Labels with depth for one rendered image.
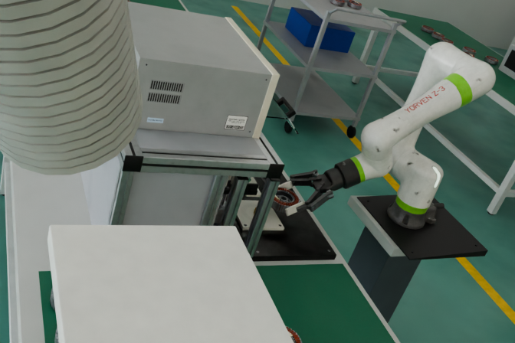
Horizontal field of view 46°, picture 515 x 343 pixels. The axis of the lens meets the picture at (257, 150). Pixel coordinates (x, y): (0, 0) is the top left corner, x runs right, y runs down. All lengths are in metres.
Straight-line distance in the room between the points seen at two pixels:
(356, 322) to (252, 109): 0.68
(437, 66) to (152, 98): 1.10
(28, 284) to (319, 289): 0.83
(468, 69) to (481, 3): 7.38
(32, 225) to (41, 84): 1.33
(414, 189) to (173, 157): 1.05
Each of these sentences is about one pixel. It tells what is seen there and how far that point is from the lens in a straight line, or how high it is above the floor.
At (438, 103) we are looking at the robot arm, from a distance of 2.09.
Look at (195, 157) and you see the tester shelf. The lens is 1.57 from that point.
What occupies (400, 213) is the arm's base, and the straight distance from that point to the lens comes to 2.35.
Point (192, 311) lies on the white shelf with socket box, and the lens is 1.00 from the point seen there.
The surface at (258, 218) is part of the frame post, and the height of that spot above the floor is 0.92.
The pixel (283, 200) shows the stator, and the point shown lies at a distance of 2.03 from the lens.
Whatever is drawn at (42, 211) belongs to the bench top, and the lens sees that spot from 1.89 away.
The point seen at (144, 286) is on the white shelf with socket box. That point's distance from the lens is 1.02.
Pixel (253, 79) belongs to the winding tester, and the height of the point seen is 1.30.
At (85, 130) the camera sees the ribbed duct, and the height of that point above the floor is 1.60.
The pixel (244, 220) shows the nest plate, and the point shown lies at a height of 0.78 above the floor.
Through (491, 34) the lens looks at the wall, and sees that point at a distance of 9.92.
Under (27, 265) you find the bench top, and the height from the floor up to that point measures 0.75.
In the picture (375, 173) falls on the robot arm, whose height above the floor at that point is 1.00.
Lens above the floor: 1.89
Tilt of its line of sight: 27 degrees down
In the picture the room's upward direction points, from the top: 18 degrees clockwise
